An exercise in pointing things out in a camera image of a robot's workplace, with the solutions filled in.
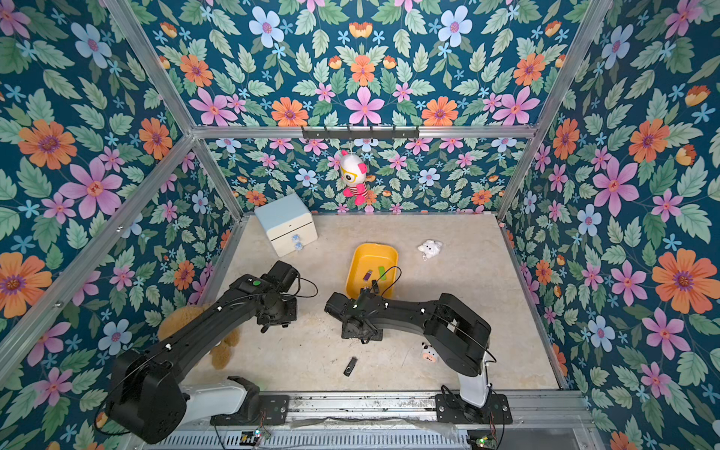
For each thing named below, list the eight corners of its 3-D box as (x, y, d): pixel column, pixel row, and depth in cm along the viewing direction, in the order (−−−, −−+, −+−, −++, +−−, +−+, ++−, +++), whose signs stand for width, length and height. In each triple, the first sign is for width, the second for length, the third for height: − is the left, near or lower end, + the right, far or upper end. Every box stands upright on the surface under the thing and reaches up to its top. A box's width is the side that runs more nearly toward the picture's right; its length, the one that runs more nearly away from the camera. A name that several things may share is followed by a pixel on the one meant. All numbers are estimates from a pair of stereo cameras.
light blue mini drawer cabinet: (279, 261, 107) (266, 234, 94) (267, 235, 115) (253, 207, 103) (320, 243, 112) (312, 216, 100) (305, 219, 121) (296, 191, 109)
